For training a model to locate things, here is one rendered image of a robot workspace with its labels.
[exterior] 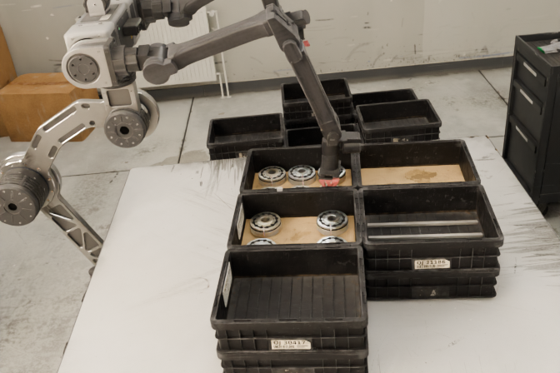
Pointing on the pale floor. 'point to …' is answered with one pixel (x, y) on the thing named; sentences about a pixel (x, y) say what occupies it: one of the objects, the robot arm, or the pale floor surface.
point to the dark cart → (534, 119)
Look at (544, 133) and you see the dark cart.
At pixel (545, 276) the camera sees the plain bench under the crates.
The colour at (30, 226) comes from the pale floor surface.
